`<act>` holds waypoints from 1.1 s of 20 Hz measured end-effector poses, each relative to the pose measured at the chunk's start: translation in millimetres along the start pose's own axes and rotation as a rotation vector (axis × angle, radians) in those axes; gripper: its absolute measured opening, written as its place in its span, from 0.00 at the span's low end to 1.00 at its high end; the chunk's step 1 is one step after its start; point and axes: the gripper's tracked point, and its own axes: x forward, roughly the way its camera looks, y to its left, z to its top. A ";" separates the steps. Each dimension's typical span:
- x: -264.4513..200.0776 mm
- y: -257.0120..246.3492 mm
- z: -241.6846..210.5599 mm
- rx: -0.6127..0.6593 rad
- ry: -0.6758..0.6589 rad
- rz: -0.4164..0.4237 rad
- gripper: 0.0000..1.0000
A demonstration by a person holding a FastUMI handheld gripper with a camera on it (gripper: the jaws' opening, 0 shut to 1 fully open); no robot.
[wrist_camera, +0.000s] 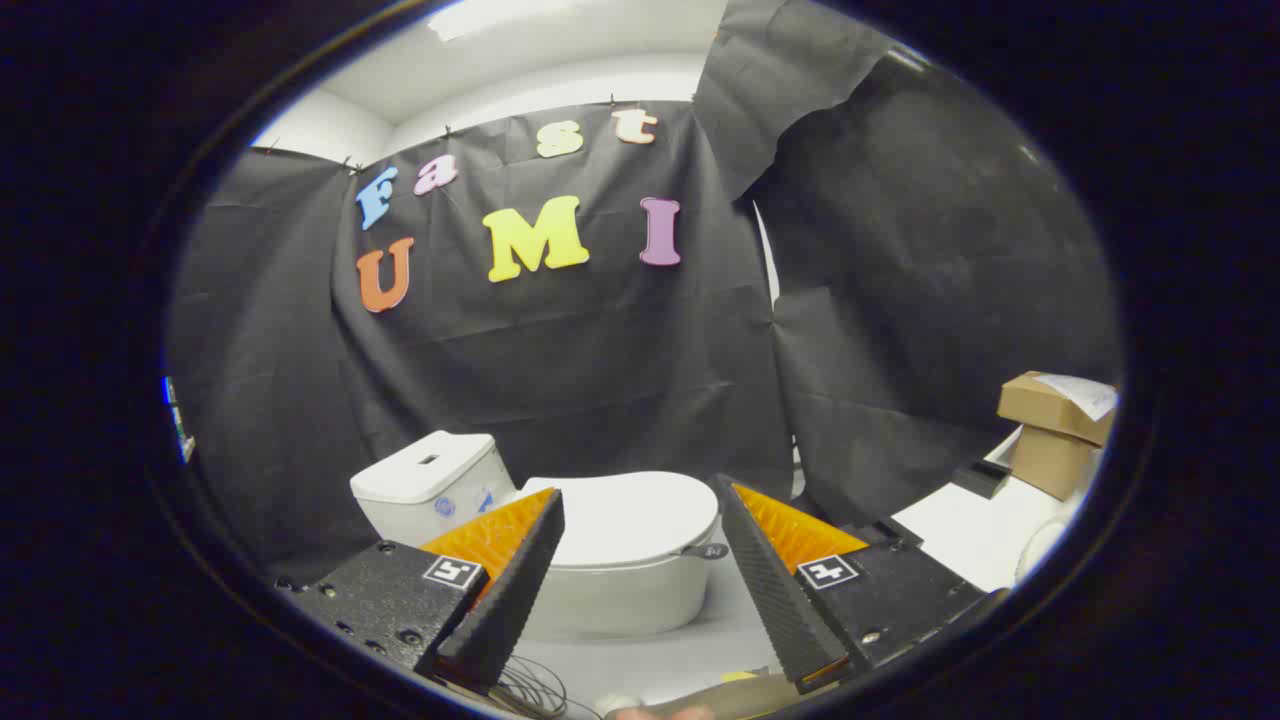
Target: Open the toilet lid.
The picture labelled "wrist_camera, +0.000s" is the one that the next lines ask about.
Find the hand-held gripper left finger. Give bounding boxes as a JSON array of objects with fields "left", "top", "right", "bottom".
[{"left": 275, "top": 487, "right": 567, "bottom": 696}]

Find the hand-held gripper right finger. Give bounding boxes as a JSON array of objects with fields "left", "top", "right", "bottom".
[{"left": 714, "top": 474, "right": 1011, "bottom": 696}]

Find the white toilet bowl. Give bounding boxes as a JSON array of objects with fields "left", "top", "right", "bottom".
[{"left": 518, "top": 540, "right": 723, "bottom": 641}]

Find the white toilet tank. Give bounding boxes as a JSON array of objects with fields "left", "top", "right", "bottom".
[{"left": 350, "top": 431, "right": 519, "bottom": 548}]

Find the small black box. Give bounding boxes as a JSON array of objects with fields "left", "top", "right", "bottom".
[{"left": 950, "top": 460, "right": 1013, "bottom": 499}]

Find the black backdrop cloth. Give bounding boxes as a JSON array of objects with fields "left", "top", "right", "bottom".
[{"left": 165, "top": 0, "right": 1123, "bottom": 591}]

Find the plain cardboard box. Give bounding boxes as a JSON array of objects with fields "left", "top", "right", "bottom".
[{"left": 1008, "top": 425, "right": 1101, "bottom": 501}]

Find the cardboard box with paper label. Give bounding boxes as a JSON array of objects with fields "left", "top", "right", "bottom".
[{"left": 997, "top": 371, "right": 1119, "bottom": 447}]

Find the blue and white object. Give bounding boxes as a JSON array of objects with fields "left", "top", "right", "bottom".
[{"left": 163, "top": 377, "right": 196, "bottom": 463}]

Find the tangle of thin cables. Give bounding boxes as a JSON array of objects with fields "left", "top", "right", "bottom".
[{"left": 490, "top": 655, "right": 601, "bottom": 719}]

